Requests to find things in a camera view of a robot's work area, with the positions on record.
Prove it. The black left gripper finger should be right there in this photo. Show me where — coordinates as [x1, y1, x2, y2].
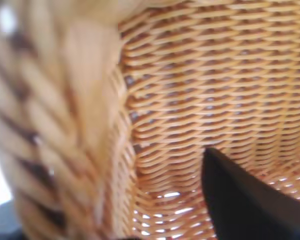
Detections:
[201, 146, 300, 240]

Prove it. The woven wicker basket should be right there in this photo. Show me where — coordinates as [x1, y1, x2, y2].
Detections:
[0, 0, 300, 240]

